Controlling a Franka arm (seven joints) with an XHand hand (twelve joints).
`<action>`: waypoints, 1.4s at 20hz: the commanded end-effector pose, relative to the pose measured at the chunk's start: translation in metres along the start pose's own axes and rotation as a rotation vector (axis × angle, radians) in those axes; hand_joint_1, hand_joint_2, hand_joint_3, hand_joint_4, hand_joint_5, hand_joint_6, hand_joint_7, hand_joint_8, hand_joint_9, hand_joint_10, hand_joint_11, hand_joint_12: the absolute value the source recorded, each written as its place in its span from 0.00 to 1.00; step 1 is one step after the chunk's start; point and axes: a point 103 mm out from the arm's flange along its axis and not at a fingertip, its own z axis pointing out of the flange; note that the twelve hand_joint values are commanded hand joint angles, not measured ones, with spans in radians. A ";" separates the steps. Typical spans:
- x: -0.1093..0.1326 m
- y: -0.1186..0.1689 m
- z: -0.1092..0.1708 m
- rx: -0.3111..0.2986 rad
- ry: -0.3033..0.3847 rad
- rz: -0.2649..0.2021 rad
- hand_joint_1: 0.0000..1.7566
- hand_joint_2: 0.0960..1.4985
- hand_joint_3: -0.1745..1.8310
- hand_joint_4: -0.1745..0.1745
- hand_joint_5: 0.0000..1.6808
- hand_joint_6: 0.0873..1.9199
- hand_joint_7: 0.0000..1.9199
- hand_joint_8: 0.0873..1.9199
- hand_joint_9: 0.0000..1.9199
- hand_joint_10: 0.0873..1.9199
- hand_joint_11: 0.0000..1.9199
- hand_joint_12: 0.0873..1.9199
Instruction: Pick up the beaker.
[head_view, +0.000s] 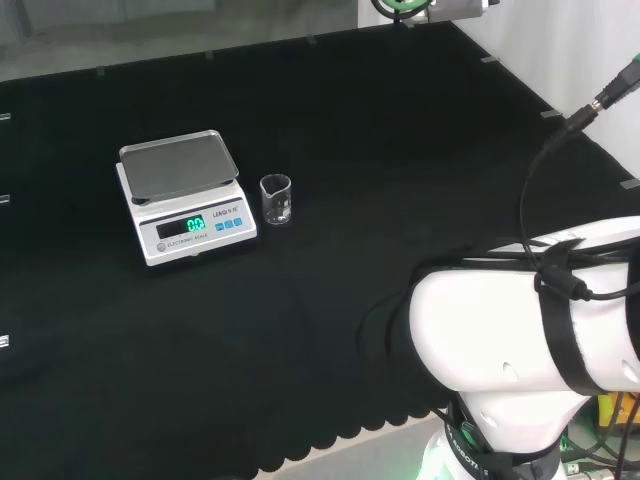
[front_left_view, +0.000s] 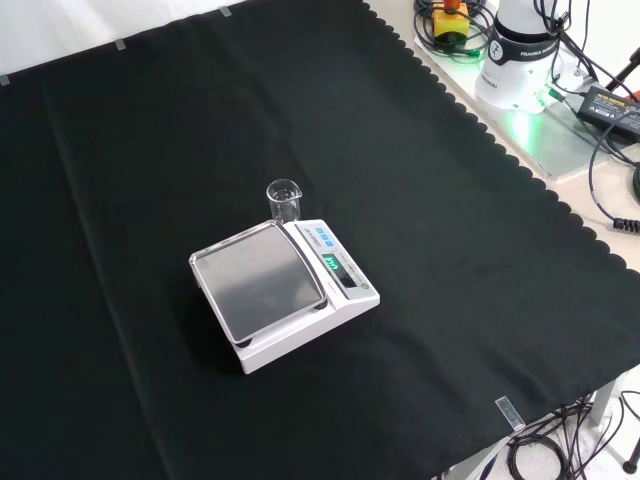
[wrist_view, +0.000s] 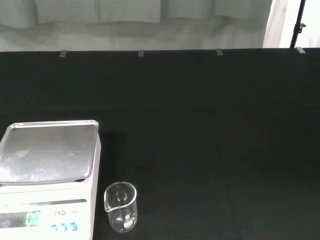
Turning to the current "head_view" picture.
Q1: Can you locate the small clear glass beaker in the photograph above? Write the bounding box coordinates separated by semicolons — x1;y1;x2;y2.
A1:
259;173;293;227

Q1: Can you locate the black bench cloth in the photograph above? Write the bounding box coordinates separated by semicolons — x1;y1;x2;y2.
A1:
0;20;640;480

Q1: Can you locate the green cable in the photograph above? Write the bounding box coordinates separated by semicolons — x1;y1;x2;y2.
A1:
375;0;419;15

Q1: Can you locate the white electronic balance steel pan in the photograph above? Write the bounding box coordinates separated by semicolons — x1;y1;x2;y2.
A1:
115;129;259;268

